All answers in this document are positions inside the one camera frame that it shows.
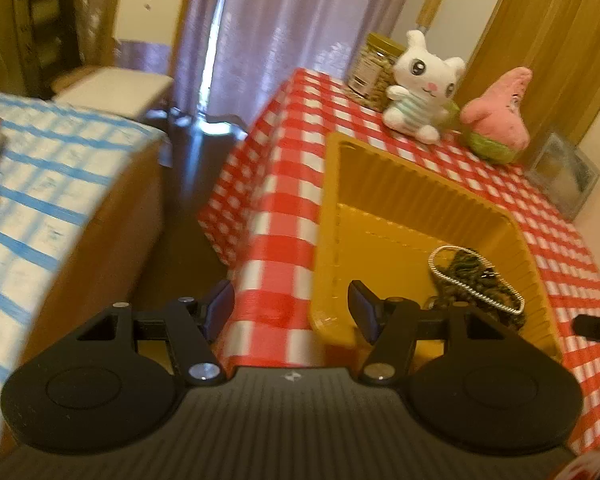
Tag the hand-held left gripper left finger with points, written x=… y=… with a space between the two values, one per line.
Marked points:
x=219 y=310

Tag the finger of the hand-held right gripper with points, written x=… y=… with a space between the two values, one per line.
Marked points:
x=597 y=329

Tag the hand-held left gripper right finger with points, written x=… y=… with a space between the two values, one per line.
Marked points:
x=364 y=310

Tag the yellow plastic tray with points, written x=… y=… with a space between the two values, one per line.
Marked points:
x=380 y=225

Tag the brown low table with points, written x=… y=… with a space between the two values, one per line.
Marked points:
x=115 y=240

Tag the red checkered tablecloth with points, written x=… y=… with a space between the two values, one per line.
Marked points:
x=280 y=200

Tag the red white patterned clothing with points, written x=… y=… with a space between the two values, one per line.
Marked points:
x=590 y=466

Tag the blue checked side table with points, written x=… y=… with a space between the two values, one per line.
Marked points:
x=40 y=195

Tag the green plush toy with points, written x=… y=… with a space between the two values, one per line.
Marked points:
x=451 y=112

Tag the pink starfish plush toy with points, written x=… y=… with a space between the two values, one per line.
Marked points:
x=500 y=115

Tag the white bunny plush toy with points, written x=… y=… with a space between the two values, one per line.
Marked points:
x=422 y=80

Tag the clear jar of nuts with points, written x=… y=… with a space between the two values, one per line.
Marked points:
x=372 y=72

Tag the white wooden chair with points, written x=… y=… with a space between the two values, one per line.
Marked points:
x=120 y=85

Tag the purple patterned curtain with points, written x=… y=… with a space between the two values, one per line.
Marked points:
x=290 y=25

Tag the wooden door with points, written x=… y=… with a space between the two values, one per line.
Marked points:
x=555 y=35

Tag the dark slatted rack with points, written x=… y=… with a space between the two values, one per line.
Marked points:
x=45 y=25

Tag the silver picture frame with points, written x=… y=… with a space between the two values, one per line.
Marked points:
x=562 y=175

